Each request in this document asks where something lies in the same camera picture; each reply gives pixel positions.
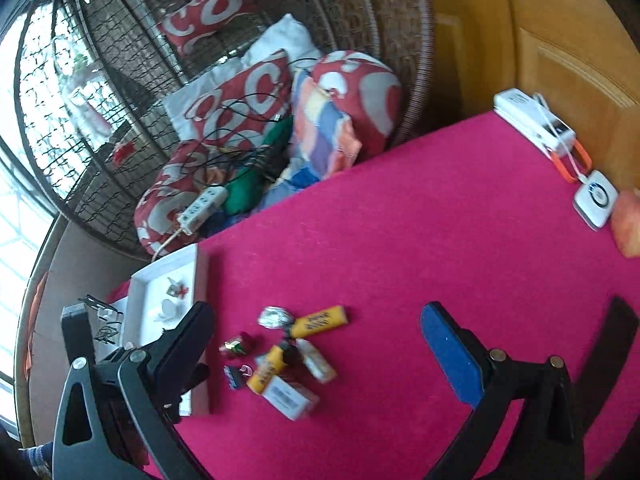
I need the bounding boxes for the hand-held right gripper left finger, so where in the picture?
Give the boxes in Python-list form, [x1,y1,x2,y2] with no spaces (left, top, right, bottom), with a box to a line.
[52,301,217,480]

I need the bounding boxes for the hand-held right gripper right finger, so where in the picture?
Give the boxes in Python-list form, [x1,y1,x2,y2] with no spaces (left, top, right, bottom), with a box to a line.
[420,301,586,480]

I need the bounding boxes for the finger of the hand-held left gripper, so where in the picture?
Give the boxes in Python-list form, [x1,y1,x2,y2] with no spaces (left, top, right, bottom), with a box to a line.
[182,362,212,396]

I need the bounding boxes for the yellow tube black cap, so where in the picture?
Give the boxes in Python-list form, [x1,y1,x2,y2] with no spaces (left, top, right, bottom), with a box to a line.
[246,341,304,394]

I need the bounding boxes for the white tray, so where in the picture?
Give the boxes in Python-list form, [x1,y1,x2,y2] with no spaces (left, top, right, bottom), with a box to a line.
[125,244,211,417]

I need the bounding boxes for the white pill bottle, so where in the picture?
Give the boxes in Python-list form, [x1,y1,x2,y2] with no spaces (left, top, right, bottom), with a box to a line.
[295,338,338,385]

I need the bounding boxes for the person's left forearm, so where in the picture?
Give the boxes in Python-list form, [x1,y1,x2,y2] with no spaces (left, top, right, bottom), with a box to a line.
[17,441,55,480]

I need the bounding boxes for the red green wrapped candy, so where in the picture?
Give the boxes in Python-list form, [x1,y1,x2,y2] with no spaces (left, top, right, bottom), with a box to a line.
[220,332,254,361]

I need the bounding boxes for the silver foil wrapped candy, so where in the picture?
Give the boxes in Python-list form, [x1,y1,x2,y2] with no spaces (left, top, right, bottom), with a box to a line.
[257,306,296,331]

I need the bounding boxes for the white barcode cardboard box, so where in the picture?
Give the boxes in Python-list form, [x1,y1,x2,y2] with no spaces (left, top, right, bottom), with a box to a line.
[262,377,321,421]

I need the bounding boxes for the white power strip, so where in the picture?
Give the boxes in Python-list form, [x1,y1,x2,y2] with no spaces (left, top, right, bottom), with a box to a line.
[177,185,230,235]

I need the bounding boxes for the window with metal grille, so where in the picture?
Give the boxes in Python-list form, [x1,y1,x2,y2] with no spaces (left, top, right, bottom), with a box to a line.
[0,0,101,411]

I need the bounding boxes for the red white patterned cushion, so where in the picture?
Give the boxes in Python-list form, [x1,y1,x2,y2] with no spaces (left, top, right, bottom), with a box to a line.
[134,140,236,256]
[185,50,293,153]
[157,0,258,58]

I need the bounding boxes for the green cloth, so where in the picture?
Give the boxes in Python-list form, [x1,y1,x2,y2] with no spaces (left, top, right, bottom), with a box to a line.
[220,117,296,216]

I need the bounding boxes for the white square device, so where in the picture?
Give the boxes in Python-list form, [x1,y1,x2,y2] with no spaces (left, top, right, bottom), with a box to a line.
[573,170,620,232]

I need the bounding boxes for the red apple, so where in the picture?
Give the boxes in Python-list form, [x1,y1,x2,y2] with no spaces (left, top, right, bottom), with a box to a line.
[611,189,640,259]

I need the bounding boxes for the pastel patchwork blanket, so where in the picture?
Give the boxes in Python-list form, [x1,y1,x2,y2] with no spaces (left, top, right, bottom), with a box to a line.
[260,70,363,196]

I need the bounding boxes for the red white patterned cushions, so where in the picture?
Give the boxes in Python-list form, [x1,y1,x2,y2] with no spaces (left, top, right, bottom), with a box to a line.
[162,12,321,138]

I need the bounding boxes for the wooden folding door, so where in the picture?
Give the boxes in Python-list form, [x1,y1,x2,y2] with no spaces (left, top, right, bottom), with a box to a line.
[420,0,640,196]

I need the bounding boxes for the wicker hanging chair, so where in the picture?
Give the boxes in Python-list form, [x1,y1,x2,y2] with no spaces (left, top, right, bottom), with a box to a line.
[0,0,436,271]

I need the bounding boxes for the black wire object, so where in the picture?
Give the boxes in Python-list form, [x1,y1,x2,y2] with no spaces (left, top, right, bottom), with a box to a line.
[80,294,125,345]

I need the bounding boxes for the orange strap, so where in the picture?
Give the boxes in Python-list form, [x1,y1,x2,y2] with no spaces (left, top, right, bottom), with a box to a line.
[550,140,594,184]

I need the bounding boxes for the white charging cable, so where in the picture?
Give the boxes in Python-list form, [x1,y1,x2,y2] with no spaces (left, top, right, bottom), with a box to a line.
[532,92,588,181]

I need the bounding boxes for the tangle of black cables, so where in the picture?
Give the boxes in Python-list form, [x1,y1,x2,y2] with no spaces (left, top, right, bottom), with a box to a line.
[185,57,341,181]

